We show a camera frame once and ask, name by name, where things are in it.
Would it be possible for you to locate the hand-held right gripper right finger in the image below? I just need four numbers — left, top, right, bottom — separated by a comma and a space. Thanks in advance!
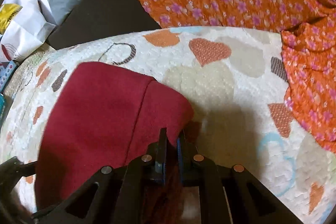
177, 132, 305, 224

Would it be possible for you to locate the quilted heart print blanket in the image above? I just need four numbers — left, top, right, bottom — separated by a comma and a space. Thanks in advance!
0, 26, 336, 224

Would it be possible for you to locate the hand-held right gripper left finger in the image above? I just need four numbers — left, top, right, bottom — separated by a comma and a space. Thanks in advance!
31, 127, 168, 224

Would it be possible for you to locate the white paper bag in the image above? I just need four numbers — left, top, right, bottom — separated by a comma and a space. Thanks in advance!
0, 0, 61, 63

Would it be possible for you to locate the dark red garment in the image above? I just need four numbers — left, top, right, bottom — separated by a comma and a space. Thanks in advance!
34, 61, 201, 224

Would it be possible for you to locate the dark brown cushion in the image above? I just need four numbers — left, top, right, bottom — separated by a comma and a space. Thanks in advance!
46, 0, 162, 51

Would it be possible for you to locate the gold foil packet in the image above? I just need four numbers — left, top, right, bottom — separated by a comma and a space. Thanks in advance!
0, 3, 20, 34

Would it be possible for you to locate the light blue toy box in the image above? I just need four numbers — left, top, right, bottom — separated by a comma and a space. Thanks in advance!
0, 60, 19, 90

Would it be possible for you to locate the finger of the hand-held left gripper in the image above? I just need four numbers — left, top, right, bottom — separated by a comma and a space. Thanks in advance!
0, 156, 36, 184

